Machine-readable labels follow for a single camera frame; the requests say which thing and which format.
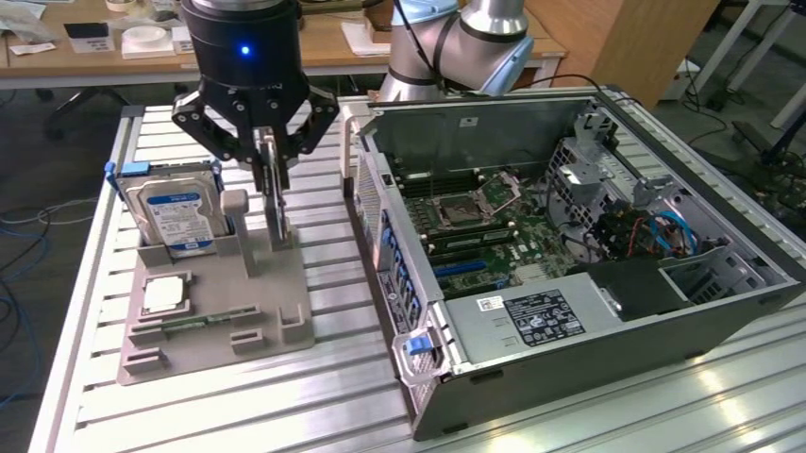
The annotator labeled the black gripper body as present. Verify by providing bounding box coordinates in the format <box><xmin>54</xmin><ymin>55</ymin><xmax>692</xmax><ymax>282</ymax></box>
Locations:
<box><xmin>181</xmin><ymin>0</ymin><xmax>310</xmax><ymax>131</ymax></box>

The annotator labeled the graphics card with metal bracket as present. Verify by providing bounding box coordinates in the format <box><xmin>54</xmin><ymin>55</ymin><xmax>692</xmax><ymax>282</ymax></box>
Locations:
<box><xmin>254</xmin><ymin>126</ymin><xmax>294</xmax><ymax>247</ymax></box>

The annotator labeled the white box with tape roll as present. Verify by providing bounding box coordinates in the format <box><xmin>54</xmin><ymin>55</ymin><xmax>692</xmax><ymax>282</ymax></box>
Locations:
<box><xmin>119</xmin><ymin>25</ymin><xmax>179</xmax><ymax>60</ymax></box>

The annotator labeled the hard disk in blue caddy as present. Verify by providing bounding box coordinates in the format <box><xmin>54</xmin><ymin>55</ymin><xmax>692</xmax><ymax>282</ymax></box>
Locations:
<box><xmin>100</xmin><ymin>158</ymin><xmax>233</xmax><ymax>260</ymax></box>

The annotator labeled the stack of white papers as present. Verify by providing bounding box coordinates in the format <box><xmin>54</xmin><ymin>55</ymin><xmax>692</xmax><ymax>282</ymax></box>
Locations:
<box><xmin>339</xmin><ymin>21</ymin><xmax>393</xmax><ymax>59</ymax></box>

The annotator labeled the black chair base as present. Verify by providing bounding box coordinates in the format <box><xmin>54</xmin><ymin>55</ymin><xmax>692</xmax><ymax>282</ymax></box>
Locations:
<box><xmin>34</xmin><ymin>83</ymin><xmax>191</xmax><ymax>142</ymax></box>

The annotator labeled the brown cardboard box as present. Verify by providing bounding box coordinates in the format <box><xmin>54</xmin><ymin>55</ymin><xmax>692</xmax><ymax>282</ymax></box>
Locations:
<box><xmin>370</xmin><ymin>0</ymin><xmax>399</xmax><ymax>30</ymax></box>

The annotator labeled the black and white labelled box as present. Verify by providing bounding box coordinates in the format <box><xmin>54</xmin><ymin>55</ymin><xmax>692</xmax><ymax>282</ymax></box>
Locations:
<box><xmin>63</xmin><ymin>22</ymin><xmax>118</xmax><ymax>55</ymax></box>

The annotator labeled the wooden desk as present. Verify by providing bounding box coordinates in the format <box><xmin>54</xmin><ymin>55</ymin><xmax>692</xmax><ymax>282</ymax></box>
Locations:
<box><xmin>0</xmin><ymin>0</ymin><xmax>569</xmax><ymax>91</ymax></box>

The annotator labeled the CPU socket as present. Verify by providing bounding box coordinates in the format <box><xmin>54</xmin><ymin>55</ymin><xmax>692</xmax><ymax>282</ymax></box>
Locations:
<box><xmin>434</xmin><ymin>193</ymin><xmax>486</xmax><ymax>227</ymax></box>

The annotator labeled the grey parts rack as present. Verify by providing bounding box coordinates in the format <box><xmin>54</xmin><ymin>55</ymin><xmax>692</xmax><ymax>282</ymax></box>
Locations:
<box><xmin>113</xmin><ymin>188</ymin><xmax>317</xmax><ymax>388</ymax></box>

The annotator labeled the metal socket cover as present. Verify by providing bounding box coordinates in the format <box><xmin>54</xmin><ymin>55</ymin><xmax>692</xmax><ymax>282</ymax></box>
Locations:
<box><xmin>475</xmin><ymin>169</ymin><xmax>528</xmax><ymax>209</ymax></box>

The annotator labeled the installed RAM stick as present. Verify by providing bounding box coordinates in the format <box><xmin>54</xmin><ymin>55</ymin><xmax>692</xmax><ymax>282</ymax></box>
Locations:
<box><xmin>425</xmin><ymin>224</ymin><xmax>520</xmax><ymax>243</ymax></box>
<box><xmin>430</xmin><ymin>234</ymin><xmax>516</xmax><ymax>256</ymax></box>

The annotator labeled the silver CPU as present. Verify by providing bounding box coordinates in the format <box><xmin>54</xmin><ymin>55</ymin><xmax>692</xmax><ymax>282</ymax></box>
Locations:
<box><xmin>139</xmin><ymin>277</ymin><xmax>191</xmax><ymax>315</ymax></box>

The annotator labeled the clear plastic bag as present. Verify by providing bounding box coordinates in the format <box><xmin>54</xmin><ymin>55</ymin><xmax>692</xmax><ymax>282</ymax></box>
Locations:
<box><xmin>0</xmin><ymin>0</ymin><xmax>59</xmax><ymax>44</ymax></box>

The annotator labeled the green motherboard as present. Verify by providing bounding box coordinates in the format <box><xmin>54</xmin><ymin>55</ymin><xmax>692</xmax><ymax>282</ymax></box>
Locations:
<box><xmin>383</xmin><ymin>159</ymin><xmax>588</xmax><ymax>301</ymax></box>

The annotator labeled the green RAM stick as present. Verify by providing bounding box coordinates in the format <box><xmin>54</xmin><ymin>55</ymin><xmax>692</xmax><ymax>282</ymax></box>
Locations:
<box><xmin>158</xmin><ymin>313</ymin><xmax>233</xmax><ymax>332</ymax></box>

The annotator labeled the metal disk bay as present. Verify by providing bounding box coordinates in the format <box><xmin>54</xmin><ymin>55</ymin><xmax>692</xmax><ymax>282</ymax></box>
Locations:
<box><xmin>545</xmin><ymin>136</ymin><xmax>638</xmax><ymax>224</ymax></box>

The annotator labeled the small silver heatsink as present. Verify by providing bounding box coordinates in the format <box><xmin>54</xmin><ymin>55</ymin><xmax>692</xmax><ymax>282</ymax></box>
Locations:
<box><xmin>513</xmin><ymin>263</ymin><xmax>549</xmax><ymax>285</ymax></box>

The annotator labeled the blue case latch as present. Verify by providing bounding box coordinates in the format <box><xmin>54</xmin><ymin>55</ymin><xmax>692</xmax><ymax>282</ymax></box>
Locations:
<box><xmin>407</xmin><ymin>332</ymin><xmax>439</xmax><ymax>358</ymax></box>

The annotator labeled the wooden cabinet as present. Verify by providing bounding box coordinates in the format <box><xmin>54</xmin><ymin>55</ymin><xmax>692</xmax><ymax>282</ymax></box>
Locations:
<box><xmin>528</xmin><ymin>0</ymin><xmax>724</xmax><ymax>109</ymax></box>

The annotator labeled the grey power supply unit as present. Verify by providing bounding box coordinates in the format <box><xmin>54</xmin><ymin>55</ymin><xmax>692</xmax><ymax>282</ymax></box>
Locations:
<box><xmin>439</xmin><ymin>273</ymin><xmax>626</xmax><ymax>374</ymax></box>

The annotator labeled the open black PC case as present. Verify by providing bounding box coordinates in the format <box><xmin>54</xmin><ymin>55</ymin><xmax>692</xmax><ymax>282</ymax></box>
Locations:
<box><xmin>339</xmin><ymin>84</ymin><xmax>806</xmax><ymax>443</ymax></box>

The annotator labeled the black floor stand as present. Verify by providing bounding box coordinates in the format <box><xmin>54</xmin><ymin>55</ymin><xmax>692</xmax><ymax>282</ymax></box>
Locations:
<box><xmin>729</xmin><ymin>117</ymin><xmax>806</xmax><ymax>209</ymax></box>

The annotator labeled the beige card retention bracket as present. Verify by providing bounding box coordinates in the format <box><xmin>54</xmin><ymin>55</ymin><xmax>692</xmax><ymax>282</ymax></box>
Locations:
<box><xmin>339</xmin><ymin>104</ymin><xmax>374</xmax><ymax>181</ymax></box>

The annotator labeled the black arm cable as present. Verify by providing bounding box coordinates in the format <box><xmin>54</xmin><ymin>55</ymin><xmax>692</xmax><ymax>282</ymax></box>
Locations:
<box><xmin>391</xmin><ymin>0</ymin><xmax>454</xmax><ymax>93</ymax></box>

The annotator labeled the white floor cable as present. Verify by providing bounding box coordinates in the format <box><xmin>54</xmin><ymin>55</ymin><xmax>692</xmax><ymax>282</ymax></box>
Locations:
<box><xmin>0</xmin><ymin>196</ymin><xmax>102</xmax><ymax>227</ymax></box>

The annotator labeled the black power cable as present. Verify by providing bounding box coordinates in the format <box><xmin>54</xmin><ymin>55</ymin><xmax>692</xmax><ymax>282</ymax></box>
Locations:
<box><xmin>516</xmin><ymin>74</ymin><xmax>638</xmax><ymax>103</ymax></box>

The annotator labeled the blue floor cable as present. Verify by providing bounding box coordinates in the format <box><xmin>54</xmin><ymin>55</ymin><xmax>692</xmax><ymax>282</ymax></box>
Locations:
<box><xmin>0</xmin><ymin>221</ymin><xmax>54</xmax><ymax>412</ymax></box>

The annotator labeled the red wire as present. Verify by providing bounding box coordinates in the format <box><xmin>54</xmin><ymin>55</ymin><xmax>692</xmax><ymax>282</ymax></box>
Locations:
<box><xmin>629</xmin><ymin>216</ymin><xmax>652</xmax><ymax>257</ymax></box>

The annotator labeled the blue wire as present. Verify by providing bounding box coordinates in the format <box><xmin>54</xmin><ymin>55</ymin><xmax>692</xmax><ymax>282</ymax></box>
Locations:
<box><xmin>652</xmin><ymin>210</ymin><xmax>701</xmax><ymax>259</ymax></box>

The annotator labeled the white table frame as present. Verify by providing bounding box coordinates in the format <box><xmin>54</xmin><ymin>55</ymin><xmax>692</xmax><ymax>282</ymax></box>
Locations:
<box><xmin>685</xmin><ymin>0</ymin><xmax>806</xmax><ymax>129</ymax></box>

